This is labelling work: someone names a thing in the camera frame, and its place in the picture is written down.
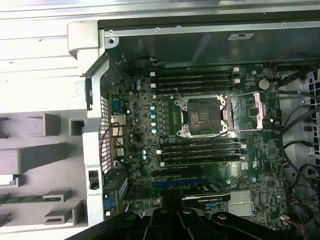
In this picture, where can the black expansion slot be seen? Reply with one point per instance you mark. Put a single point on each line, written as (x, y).
(177, 171)

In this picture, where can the CPU socket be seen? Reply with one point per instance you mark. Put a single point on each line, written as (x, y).
(200, 117)

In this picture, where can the grey parts rack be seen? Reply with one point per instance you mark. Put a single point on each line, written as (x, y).
(37, 155)

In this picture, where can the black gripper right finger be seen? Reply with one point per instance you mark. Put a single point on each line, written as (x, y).
(190, 225)

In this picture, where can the silver finned heatsink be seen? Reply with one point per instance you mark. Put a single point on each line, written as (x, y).
(240, 202)

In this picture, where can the black graphics card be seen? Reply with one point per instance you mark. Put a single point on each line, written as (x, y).
(205, 197)

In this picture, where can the RAM slot white clips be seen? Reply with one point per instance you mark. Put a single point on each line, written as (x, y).
(200, 161)
(195, 72)

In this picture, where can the green motherboard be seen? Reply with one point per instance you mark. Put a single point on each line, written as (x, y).
(262, 155)

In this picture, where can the RAM slot black clips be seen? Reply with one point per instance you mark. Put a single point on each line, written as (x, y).
(200, 155)
(200, 143)
(195, 78)
(195, 89)

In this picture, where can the open black PC case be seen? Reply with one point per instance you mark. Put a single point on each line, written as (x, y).
(200, 47)

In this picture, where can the blue expansion slot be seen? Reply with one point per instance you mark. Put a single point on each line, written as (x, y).
(175, 183)

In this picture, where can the round coin battery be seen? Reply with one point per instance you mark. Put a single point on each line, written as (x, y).
(264, 85)

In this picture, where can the green RAM stick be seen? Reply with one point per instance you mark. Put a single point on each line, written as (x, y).
(20, 199)

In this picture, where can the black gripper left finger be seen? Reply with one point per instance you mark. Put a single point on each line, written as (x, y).
(160, 225)

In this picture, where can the metal socket cover frame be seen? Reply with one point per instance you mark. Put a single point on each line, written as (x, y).
(259, 111)

